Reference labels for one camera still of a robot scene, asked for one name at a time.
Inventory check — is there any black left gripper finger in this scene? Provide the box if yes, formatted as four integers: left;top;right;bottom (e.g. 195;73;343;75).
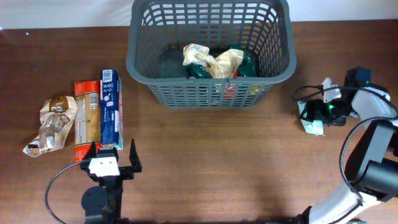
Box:
129;139;142;173
82;141;96;164

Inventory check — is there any silver green foil packet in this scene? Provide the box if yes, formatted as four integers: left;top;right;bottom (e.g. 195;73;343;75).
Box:
293;77;341;136

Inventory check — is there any blue tissue multipack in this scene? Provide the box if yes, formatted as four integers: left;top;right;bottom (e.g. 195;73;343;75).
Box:
100;69;124;150

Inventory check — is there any beige cookie bag brown label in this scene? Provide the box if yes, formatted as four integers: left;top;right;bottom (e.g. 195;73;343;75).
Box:
22;95;78;157

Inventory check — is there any green snack bag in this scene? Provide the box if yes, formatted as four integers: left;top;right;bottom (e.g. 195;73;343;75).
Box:
183;45;257;79

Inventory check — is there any beige paper bag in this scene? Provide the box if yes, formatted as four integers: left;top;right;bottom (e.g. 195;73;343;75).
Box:
182;44;244;78

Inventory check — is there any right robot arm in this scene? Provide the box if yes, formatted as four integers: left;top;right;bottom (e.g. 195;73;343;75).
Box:
288;67;397;224

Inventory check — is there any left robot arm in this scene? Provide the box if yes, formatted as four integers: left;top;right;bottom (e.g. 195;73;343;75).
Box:
80;142;142;224

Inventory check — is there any grey plastic basket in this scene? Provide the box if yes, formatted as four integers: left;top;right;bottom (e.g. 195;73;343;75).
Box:
126;0;297;108

